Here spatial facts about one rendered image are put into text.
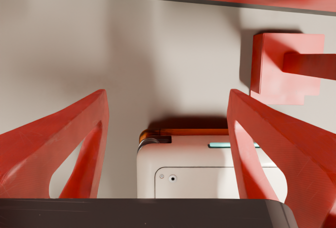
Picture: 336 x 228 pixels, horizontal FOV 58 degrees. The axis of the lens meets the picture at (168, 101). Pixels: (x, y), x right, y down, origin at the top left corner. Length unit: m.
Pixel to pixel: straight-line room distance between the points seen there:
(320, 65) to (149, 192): 0.58
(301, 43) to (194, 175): 0.55
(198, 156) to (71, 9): 0.68
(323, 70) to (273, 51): 0.27
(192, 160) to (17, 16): 0.80
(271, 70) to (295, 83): 0.09
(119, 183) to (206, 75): 0.53
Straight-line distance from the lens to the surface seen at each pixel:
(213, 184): 0.93
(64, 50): 1.18
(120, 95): 1.14
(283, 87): 1.07
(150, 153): 0.90
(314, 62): 0.87
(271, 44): 1.05
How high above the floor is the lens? 1.12
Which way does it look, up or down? 81 degrees down
